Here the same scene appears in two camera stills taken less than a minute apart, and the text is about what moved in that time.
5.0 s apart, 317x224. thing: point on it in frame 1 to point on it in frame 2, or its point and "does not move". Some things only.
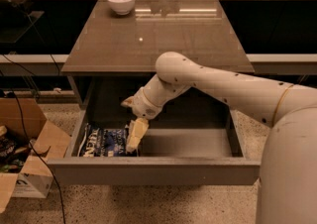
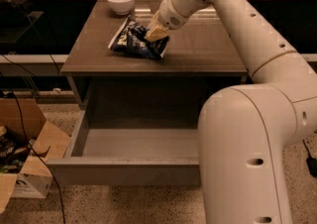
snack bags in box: x=13 y=150 does not move
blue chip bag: x=103 y=143 to x=132 y=39
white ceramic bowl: x=122 y=2 does not move
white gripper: x=144 y=105 to x=167 y=16
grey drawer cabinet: x=115 y=55 does not move
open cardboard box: x=27 y=141 does not move
